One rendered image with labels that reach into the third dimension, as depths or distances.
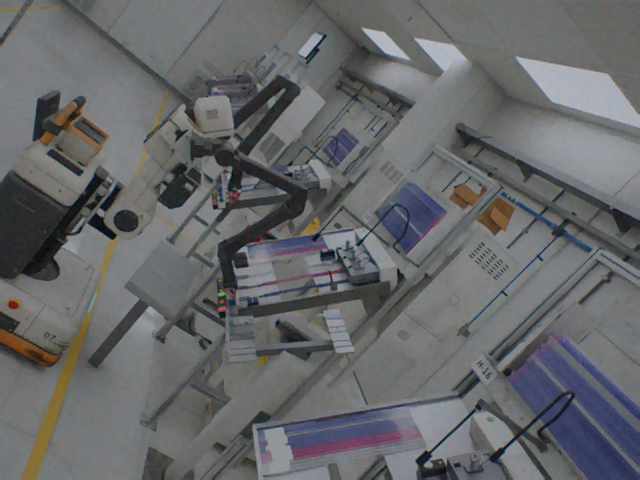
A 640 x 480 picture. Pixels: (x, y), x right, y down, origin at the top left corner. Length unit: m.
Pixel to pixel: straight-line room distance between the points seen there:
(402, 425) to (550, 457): 0.46
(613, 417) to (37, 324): 2.09
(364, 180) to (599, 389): 2.62
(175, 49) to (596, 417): 10.13
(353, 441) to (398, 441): 0.14
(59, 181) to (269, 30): 9.01
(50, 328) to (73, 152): 0.73
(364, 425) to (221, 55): 9.66
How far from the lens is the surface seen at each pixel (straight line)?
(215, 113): 2.35
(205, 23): 10.99
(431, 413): 1.95
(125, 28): 11.07
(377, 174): 3.96
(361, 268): 2.62
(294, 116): 7.07
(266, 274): 2.79
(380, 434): 1.84
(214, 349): 2.57
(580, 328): 1.97
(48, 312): 2.53
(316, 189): 3.88
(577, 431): 1.67
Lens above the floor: 1.62
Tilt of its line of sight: 11 degrees down
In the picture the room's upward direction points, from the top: 42 degrees clockwise
